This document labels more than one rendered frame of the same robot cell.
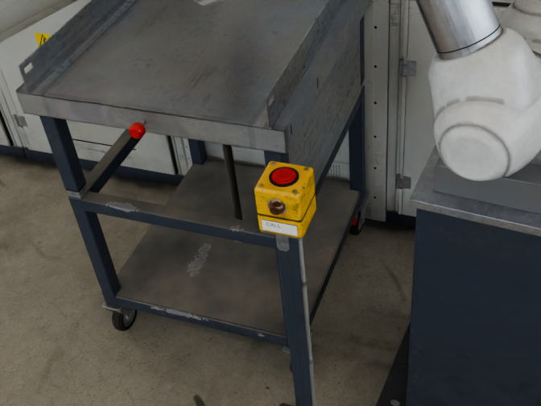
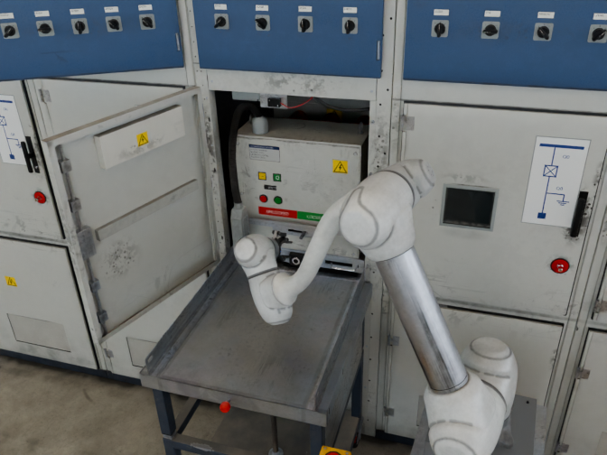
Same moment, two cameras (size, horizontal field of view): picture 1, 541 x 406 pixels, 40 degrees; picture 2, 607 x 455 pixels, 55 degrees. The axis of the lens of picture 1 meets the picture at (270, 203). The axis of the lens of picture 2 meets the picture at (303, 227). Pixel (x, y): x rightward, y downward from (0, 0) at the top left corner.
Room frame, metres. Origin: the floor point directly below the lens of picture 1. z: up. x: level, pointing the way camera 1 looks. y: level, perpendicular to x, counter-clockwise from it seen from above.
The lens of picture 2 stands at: (-0.05, 0.15, 2.17)
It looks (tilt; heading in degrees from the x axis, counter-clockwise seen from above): 30 degrees down; 353
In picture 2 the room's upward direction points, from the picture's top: 2 degrees counter-clockwise
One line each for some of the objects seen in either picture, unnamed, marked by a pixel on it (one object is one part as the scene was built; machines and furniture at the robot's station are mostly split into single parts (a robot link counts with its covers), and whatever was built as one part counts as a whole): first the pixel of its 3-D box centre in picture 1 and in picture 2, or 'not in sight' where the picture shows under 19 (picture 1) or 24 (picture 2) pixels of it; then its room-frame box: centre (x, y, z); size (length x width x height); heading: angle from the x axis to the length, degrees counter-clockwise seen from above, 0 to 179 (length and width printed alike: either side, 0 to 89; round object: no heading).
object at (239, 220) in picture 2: not in sight; (240, 227); (1.97, 0.16, 1.04); 0.08 x 0.05 x 0.17; 155
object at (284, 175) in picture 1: (283, 178); not in sight; (0.96, -0.03, 0.90); 0.04 x 0.04 x 0.02
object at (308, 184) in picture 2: not in sight; (296, 200); (1.94, -0.06, 1.15); 0.48 x 0.01 x 0.48; 65
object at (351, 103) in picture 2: not in sight; (333, 118); (2.46, -0.30, 1.28); 0.58 x 0.02 x 0.19; 65
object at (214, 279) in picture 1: (229, 159); (272, 403); (1.59, 0.10, 0.46); 0.64 x 0.58 x 0.66; 155
